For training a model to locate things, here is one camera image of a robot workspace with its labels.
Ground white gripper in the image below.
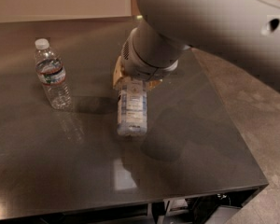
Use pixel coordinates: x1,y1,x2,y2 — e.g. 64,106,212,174
112,28,179,91

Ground items under table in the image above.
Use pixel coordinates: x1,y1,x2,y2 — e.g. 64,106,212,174
150,192,246,224

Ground blue label plastic bottle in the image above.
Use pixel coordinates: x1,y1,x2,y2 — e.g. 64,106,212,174
118,77,147,136

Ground clear water bottle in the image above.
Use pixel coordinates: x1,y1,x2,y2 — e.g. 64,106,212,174
35,38,72,111

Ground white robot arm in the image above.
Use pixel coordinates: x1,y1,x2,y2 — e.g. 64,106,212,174
118,0,280,92

